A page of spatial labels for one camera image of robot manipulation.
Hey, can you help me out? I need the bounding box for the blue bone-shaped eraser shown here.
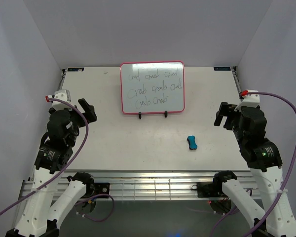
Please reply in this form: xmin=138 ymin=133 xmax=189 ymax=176
xmin=187 ymin=135 xmax=198 ymax=150

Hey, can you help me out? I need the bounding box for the pink framed whiteboard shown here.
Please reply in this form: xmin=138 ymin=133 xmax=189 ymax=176
xmin=120 ymin=61 xmax=185 ymax=115

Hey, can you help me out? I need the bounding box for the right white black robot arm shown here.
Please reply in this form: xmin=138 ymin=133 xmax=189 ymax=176
xmin=213 ymin=102 xmax=296 ymax=237

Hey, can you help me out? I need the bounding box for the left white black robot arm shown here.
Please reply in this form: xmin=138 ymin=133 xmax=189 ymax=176
xmin=6 ymin=97 xmax=97 ymax=237

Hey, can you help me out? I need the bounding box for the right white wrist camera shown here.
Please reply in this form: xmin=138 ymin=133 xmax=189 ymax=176
xmin=235 ymin=90 xmax=260 ymax=111

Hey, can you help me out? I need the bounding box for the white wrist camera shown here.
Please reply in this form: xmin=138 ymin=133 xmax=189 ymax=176
xmin=45 ymin=89 xmax=72 ymax=111
xmin=235 ymin=90 xmax=260 ymax=111

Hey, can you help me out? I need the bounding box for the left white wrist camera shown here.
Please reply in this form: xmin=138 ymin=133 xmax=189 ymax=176
xmin=45 ymin=89 xmax=72 ymax=111

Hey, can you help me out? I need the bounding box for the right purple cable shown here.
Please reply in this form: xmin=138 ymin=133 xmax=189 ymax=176
xmin=209 ymin=91 xmax=296 ymax=237

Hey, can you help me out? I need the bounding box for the black wire whiteboard stand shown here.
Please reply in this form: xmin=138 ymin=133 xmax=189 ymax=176
xmin=137 ymin=111 xmax=168 ymax=119

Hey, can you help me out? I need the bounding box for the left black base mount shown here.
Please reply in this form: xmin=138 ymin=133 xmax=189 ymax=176
xmin=89 ymin=183 xmax=110 ymax=198

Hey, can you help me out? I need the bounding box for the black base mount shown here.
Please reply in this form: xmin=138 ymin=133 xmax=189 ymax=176
xmin=191 ymin=182 xmax=217 ymax=198
xmin=89 ymin=183 xmax=110 ymax=198

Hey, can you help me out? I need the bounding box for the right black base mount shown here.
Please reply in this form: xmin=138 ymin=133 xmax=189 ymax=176
xmin=191 ymin=182 xmax=217 ymax=198

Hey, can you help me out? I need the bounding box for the aluminium rail frame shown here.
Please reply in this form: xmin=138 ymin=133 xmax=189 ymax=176
xmin=17 ymin=170 xmax=287 ymax=202

